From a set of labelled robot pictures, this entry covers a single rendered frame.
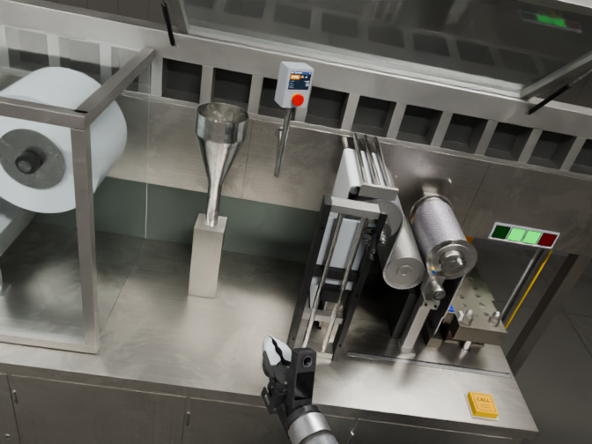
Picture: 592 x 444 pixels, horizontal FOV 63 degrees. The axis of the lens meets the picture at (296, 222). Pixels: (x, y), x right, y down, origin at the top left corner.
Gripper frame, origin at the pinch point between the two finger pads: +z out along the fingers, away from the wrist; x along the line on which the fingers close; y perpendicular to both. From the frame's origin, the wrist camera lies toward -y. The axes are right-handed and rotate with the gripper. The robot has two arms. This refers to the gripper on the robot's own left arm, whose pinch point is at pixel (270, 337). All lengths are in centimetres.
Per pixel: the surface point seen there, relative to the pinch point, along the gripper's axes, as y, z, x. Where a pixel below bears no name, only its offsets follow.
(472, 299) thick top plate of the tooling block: 9, 17, 87
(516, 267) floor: 84, 125, 293
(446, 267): -8, 13, 60
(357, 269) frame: -4.3, 17.8, 32.4
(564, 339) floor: 88, 54, 266
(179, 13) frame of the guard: -48, 74, -13
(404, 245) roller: -7, 25, 54
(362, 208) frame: -24.0, 17.4, 24.9
